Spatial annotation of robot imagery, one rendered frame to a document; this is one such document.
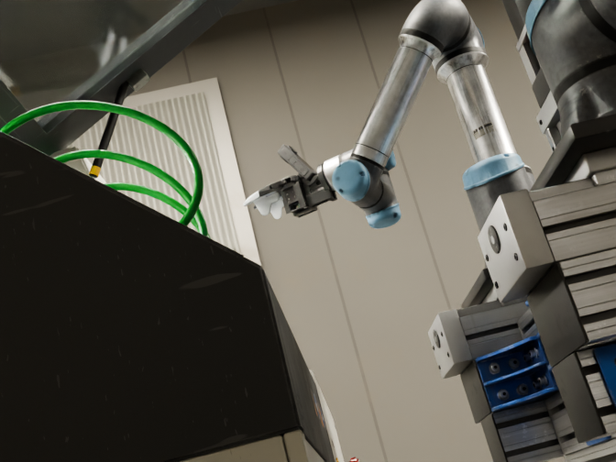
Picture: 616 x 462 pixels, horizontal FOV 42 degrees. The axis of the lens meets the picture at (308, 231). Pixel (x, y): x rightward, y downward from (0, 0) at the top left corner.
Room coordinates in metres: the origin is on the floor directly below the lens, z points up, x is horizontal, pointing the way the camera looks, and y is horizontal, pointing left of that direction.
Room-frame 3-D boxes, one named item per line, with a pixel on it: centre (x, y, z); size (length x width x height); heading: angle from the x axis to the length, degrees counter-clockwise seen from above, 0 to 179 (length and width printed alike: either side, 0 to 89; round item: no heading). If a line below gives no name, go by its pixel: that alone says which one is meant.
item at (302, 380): (1.08, 0.08, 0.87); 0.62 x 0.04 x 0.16; 0
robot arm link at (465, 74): (1.53, -0.42, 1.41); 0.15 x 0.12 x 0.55; 159
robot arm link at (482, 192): (1.41, -0.37, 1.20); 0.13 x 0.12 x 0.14; 159
